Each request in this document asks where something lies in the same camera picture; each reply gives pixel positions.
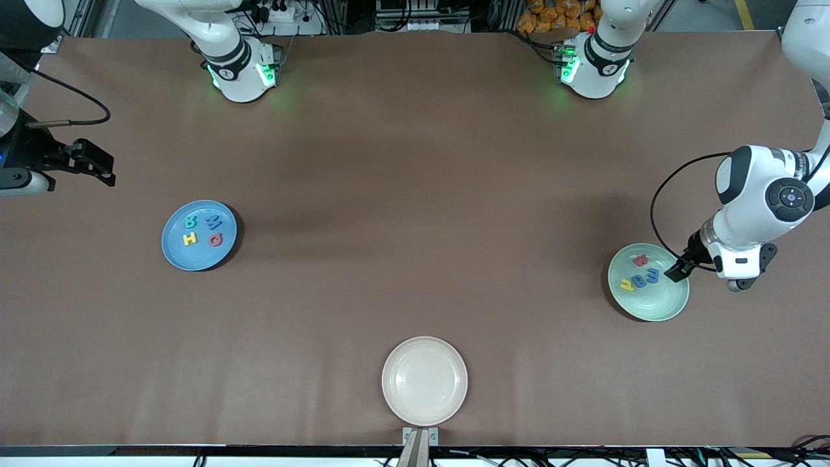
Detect green plate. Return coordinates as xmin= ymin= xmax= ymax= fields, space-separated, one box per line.
xmin=608 ymin=243 xmax=690 ymax=322

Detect blue plate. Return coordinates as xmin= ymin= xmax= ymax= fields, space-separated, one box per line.
xmin=161 ymin=199 xmax=238 ymax=272

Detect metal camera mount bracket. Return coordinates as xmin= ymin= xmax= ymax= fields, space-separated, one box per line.
xmin=397 ymin=427 xmax=440 ymax=467

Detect white power strip with plugs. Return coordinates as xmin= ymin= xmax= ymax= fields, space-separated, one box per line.
xmin=250 ymin=0 xmax=323 ymax=37

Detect brown table cover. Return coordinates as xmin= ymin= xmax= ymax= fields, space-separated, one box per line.
xmin=0 ymin=31 xmax=830 ymax=448

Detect orange snack bags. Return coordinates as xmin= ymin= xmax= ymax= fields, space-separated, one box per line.
xmin=517 ymin=0 xmax=599 ymax=35

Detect beige plate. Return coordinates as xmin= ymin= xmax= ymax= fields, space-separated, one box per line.
xmin=381 ymin=336 xmax=469 ymax=427

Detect white multi-socket strip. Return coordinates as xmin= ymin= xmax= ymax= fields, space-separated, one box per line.
xmin=376 ymin=16 xmax=471 ymax=32

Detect aluminium frame profile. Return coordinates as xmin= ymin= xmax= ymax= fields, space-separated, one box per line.
xmin=40 ymin=0 xmax=96 ymax=54

